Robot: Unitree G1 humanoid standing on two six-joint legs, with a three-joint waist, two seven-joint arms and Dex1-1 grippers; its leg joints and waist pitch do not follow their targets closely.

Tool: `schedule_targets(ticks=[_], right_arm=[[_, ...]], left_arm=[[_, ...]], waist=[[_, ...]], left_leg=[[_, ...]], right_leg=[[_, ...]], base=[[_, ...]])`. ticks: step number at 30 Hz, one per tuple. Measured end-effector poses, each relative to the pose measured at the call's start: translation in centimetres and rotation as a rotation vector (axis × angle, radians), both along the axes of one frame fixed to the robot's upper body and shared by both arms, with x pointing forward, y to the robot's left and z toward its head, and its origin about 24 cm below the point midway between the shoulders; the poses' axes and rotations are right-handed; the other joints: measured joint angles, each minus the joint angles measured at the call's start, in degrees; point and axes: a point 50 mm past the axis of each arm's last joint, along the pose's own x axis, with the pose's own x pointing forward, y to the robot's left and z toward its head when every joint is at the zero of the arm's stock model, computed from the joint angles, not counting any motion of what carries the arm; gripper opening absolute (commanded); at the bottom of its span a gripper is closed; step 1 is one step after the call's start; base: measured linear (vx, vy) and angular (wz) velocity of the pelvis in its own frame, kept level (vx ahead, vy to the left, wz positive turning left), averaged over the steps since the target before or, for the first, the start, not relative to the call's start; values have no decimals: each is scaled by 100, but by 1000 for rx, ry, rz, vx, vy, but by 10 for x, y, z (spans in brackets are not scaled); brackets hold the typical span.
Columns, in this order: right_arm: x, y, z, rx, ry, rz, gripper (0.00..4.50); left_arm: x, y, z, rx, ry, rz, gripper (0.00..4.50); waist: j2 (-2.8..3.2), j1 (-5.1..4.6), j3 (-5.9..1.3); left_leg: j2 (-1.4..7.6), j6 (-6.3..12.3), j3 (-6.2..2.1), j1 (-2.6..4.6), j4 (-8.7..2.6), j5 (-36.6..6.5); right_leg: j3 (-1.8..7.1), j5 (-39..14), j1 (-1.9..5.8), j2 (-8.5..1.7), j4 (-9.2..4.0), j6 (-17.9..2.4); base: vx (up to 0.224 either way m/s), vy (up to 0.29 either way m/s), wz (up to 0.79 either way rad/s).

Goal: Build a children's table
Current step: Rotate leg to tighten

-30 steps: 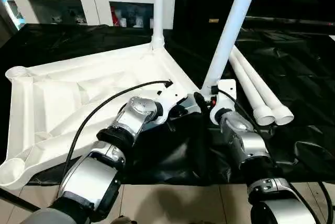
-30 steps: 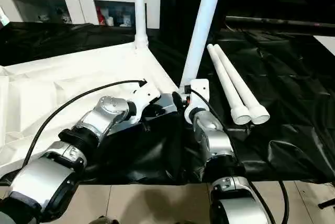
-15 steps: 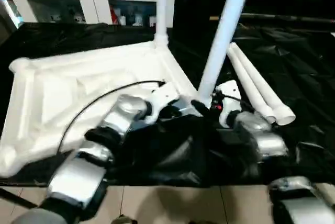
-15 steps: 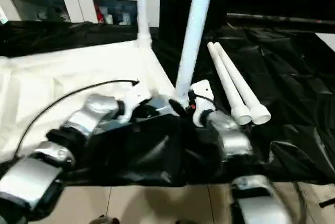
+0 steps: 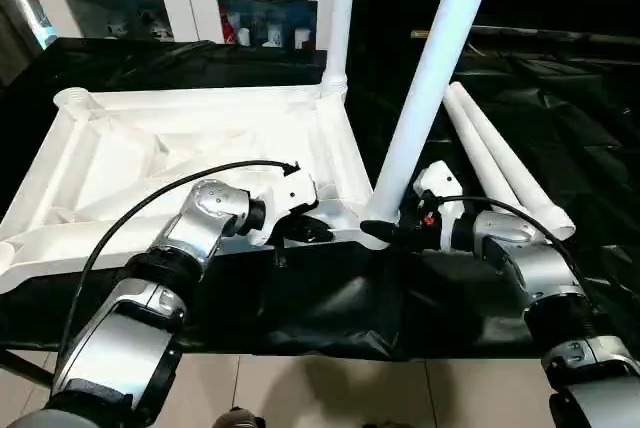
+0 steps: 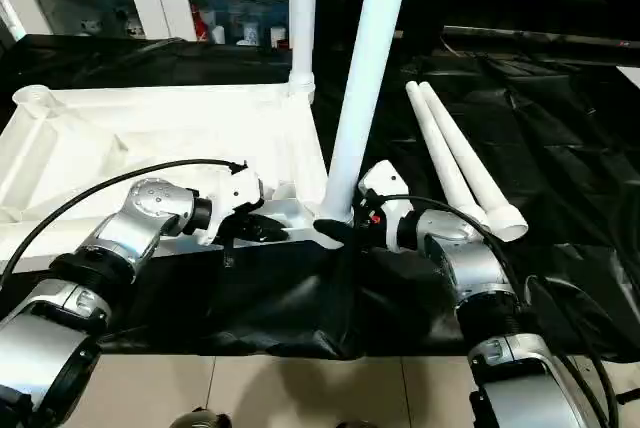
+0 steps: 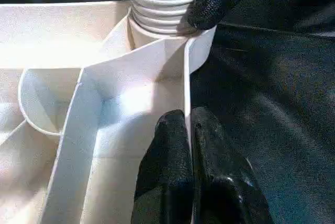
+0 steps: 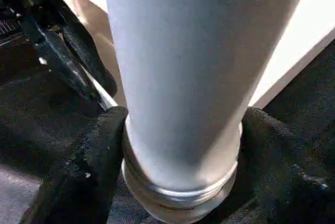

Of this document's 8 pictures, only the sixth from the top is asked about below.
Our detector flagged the white plastic table leg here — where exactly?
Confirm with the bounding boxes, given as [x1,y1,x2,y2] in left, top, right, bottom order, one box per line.
[318,0,416,229]
[404,81,493,225]
[288,0,319,102]
[418,81,529,243]

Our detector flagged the white plastic table top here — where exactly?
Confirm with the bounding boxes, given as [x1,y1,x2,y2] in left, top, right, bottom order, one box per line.
[0,83,347,275]

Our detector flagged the black plastic mat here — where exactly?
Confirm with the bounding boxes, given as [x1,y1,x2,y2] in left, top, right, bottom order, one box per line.
[0,33,640,361]

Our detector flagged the black metal rod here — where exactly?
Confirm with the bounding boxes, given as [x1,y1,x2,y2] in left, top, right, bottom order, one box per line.
[440,24,640,51]

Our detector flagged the white flat panel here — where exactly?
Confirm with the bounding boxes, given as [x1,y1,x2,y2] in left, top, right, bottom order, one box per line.
[617,65,640,89]

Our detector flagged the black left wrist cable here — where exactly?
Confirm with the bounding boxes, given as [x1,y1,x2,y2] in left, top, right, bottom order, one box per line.
[0,159,249,284]

